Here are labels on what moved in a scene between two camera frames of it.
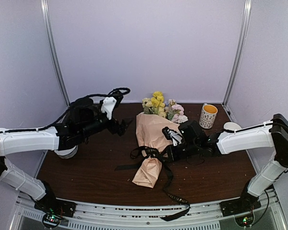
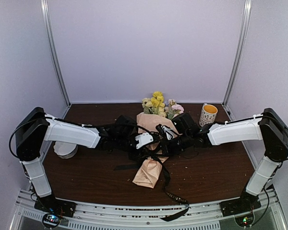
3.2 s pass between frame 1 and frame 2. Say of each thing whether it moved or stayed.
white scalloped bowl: stayed
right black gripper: moved
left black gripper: moved
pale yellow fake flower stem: stayed
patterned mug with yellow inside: stayed
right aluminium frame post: stayed
